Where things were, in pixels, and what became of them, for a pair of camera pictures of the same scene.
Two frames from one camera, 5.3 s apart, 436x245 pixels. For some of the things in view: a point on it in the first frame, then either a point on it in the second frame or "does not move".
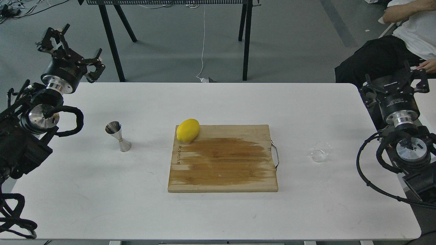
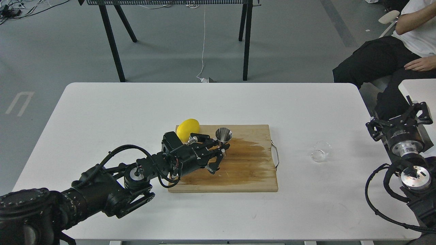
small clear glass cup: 321,149 does not move
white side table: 426,103 does not move
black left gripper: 66,69 to 182,158
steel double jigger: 114,128 to 223,135
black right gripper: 397,101 to 403,136
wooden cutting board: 224,158 does not move
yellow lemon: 188,130 does not move
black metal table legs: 244,29 does not move
